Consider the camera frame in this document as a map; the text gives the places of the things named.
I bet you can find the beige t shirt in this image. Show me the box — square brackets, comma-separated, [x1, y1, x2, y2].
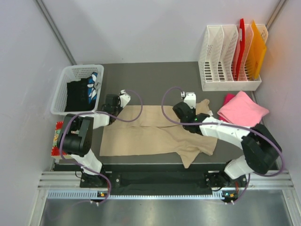
[100, 105, 217, 169]

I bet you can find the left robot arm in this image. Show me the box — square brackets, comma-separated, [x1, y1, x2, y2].
[57, 113, 115, 188]

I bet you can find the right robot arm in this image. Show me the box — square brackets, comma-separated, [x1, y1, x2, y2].
[173, 102, 284, 187]

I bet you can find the blue white t shirt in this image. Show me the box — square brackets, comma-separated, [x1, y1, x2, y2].
[87, 72, 98, 104]

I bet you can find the black t shirt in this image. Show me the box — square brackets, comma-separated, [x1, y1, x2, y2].
[65, 78, 96, 112]

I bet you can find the white plastic basket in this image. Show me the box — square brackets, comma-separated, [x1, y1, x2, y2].
[50, 64, 104, 115]

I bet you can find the light pink folded cloth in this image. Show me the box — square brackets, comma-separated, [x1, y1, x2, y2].
[216, 91, 269, 134]

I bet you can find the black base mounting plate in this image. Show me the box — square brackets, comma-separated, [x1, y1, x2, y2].
[80, 171, 247, 191]

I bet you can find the white file organizer rack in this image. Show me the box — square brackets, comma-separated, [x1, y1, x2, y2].
[198, 25, 261, 91]

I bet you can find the orange folder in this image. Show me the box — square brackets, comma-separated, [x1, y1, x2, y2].
[246, 20, 267, 80]

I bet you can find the red folder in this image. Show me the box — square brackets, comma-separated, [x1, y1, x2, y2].
[233, 18, 245, 81]

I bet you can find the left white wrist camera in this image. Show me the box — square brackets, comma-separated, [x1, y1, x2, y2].
[119, 90, 131, 108]

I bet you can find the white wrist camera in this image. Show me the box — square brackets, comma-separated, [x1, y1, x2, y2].
[181, 91, 196, 109]
[119, 90, 131, 108]

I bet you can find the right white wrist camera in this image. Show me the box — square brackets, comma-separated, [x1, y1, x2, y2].
[181, 91, 196, 109]

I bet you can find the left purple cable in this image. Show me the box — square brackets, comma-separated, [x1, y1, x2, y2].
[58, 89, 143, 205]

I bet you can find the purple cable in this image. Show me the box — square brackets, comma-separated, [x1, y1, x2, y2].
[58, 89, 143, 205]
[161, 86, 285, 205]

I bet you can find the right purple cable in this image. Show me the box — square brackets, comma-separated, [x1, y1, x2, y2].
[161, 86, 285, 205]

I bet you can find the aluminium frame rail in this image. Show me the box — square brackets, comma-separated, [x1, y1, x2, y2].
[38, 171, 294, 190]

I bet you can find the white slotted cable duct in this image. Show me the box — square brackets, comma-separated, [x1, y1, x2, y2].
[47, 190, 237, 201]

